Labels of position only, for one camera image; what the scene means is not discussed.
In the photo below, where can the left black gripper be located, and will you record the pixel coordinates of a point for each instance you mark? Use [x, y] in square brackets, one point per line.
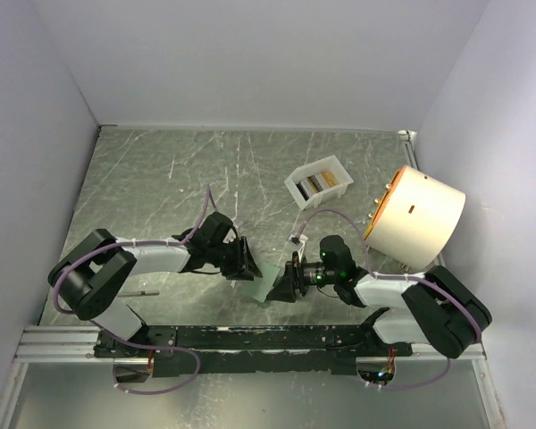
[248, 264]

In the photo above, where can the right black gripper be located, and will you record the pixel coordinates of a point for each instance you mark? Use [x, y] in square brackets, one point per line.
[285, 290]

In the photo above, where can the green card holder wallet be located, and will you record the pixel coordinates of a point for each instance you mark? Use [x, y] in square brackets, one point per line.
[259, 288]

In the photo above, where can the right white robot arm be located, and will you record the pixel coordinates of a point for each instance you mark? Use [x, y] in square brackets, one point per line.
[432, 307]

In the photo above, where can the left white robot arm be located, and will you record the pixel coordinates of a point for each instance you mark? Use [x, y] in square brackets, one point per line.
[91, 276]

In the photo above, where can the black card in tray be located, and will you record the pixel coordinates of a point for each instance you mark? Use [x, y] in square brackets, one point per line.
[305, 190]

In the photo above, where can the white card tray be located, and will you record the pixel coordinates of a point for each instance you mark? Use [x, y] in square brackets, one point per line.
[310, 174]

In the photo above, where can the gold card in tray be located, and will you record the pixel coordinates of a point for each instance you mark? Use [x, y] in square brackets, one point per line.
[329, 179]

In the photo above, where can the small metal rod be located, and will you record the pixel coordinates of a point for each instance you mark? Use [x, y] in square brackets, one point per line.
[142, 293]

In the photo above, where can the beige cylindrical drum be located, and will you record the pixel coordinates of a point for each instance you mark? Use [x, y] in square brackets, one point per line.
[415, 218]

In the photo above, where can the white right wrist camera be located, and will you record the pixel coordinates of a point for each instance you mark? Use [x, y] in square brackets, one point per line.
[299, 240]

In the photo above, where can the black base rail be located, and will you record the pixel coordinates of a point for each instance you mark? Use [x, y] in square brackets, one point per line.
[277, 349]

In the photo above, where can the aluminium extrusion frame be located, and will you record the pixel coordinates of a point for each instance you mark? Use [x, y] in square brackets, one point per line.
[57, 383]

